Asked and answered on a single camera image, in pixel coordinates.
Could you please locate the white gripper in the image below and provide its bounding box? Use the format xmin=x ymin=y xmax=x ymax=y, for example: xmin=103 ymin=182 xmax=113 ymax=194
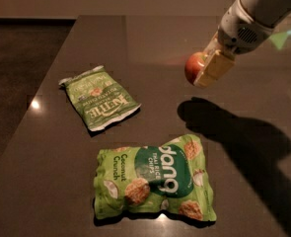
xmin=193 ymin=0 xmax=273 ymax=88

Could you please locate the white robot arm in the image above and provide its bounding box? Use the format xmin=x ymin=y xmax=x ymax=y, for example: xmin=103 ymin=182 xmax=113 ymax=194
xmin=192 ymin=0 xmax=291 ymax=88

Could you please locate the red apple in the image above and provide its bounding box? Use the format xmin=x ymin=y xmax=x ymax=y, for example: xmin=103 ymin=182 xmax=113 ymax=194
xmin=184 ymin=52 xmax=206 ymax=86

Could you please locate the green Kettle chips bag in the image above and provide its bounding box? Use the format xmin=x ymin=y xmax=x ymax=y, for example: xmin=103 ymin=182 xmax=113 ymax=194
xmin=59 ymin=65 xmax=141 ymax=132

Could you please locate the green Dang rice chips bag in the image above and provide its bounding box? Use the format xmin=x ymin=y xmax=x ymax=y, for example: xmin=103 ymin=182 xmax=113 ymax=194
xmin=94 ymin=134 xmax=217 ymax=222

